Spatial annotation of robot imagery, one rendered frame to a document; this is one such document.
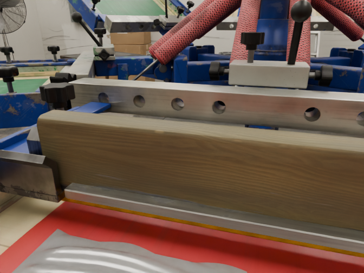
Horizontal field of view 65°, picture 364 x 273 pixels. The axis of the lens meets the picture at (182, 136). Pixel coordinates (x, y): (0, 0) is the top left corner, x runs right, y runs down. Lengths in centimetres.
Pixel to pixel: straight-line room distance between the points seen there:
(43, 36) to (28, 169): 547
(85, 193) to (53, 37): 537
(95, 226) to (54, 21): 532
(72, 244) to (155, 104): 27
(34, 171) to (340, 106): 39
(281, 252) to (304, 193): 7
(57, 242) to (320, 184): 23
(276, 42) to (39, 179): 83
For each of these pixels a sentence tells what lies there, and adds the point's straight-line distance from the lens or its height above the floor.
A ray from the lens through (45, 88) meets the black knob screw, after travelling 42.
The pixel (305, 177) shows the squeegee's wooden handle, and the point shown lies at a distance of 23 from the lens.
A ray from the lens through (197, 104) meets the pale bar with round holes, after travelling 46.
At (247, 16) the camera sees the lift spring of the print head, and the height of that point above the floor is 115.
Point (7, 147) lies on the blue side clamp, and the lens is 40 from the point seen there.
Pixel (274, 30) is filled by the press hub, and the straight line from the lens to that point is 100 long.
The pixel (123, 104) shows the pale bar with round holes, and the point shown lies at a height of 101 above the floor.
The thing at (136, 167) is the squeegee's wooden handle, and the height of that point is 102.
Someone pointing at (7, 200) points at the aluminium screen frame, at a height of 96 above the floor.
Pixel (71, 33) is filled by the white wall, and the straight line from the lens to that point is 539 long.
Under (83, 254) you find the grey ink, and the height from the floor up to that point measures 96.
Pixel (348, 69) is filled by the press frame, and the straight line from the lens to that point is 94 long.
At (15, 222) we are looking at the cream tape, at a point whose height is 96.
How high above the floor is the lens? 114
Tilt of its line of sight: 22 degrees down
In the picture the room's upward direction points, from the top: straight up
